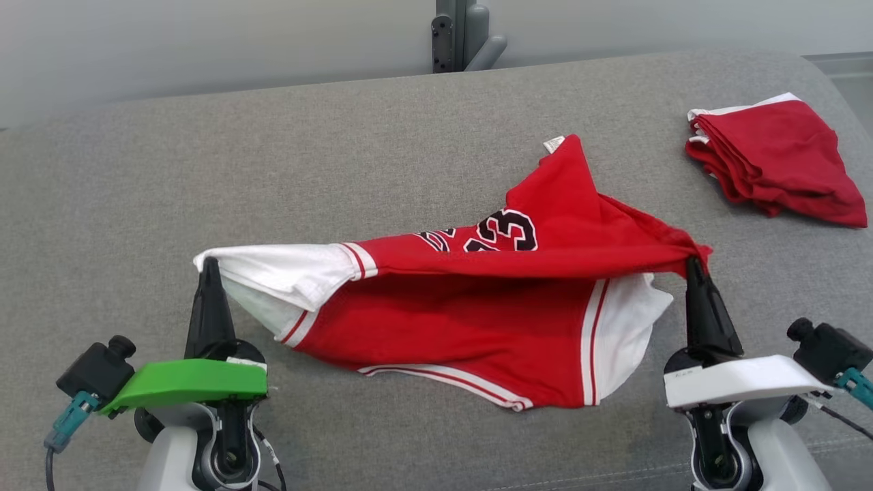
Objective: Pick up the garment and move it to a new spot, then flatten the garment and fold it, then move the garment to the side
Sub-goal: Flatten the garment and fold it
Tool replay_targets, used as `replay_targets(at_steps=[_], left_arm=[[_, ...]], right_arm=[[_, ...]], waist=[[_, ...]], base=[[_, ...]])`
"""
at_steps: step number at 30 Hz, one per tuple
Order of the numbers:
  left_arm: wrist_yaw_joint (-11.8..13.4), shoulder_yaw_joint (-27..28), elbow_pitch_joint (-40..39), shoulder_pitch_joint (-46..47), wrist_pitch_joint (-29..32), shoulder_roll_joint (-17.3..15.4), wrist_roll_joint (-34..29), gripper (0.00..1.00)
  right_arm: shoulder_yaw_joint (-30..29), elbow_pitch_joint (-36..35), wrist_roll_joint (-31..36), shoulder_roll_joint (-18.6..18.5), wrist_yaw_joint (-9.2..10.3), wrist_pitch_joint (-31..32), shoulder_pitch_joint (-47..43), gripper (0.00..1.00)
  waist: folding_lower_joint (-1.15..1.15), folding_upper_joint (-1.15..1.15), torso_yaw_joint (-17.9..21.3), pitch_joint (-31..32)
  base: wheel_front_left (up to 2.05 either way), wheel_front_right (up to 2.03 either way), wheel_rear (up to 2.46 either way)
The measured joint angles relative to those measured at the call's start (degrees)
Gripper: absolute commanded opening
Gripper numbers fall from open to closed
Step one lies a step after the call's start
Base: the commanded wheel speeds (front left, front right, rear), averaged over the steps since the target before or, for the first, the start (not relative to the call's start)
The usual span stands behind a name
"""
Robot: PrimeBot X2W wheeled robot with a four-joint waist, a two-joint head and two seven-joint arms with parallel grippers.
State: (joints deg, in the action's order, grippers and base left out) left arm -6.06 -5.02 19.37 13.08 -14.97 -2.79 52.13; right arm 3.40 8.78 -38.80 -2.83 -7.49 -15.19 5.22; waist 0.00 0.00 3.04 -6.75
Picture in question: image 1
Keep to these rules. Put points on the red shorts with white trim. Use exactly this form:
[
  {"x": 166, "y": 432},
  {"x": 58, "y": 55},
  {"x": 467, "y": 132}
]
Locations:
[{"x": 784, "y": 164}]

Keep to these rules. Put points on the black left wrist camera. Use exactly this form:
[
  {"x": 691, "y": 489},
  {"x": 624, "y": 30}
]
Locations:
[{"x": 95, "y": 372}]

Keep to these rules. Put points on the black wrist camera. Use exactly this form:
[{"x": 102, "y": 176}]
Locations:
[
  {"x": 95, "y": 372},
  {"x": 829, "y": 351}
]

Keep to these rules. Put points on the teal left camera connector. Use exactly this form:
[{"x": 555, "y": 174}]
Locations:
[{"x": 71, "y": 419}]

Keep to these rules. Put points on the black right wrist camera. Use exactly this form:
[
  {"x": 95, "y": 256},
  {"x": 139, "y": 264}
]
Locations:
[{"x": 829, "y": 351}]

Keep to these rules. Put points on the dark grey post bracket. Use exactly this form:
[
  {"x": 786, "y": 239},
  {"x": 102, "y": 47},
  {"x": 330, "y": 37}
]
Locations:
[{"x": 442, "y": 44}]

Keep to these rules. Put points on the teal camera connector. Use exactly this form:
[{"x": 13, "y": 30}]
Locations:
[
  {"x": 861, "y": 385},
  {"x": 71, "y": 419}
]

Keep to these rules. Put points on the teal right camera connector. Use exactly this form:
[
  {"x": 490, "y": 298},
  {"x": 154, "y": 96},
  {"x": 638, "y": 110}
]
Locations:
[{"x": 861, "y": 385}]

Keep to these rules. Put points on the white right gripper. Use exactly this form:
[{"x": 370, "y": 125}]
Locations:
[{"x": 743, "y": 378}]

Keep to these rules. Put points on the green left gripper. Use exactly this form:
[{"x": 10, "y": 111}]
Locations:
[{"x": 184, "y": 382}]

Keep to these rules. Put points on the grey rounded post foot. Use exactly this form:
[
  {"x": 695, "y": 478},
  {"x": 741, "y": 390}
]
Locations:
[{"x": 485, "y": 51}]

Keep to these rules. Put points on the red white Bulls jersey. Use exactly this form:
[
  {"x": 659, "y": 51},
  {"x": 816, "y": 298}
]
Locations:
[{"x": 464, "y": 320}]

